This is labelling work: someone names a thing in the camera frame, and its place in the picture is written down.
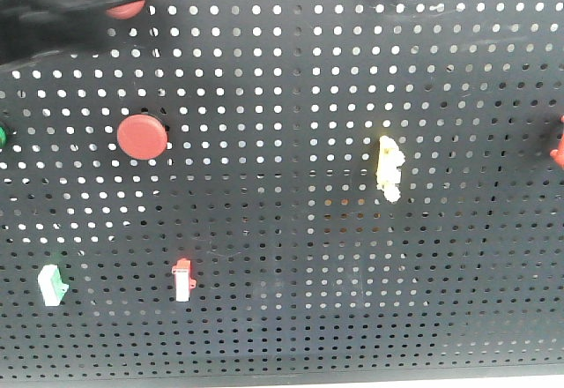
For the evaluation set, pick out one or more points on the white green toggle switch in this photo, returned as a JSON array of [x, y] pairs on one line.
[[51, 285]]

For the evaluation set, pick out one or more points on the green push button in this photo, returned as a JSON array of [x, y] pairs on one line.
[[4, 135]]

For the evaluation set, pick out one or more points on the red rocker switch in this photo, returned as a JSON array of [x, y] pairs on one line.
[[557, 154]]

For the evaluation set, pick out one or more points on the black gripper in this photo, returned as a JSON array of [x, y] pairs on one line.
[[35, 28]]

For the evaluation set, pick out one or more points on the white red toggle switch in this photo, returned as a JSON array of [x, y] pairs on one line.
[[183, 281]]

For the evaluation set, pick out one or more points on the black perforated pegboard panel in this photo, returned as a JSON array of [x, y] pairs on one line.
[[305, 272]]

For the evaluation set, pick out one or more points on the red push button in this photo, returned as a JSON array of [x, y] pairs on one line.
[[126, 11], [142, 137]]

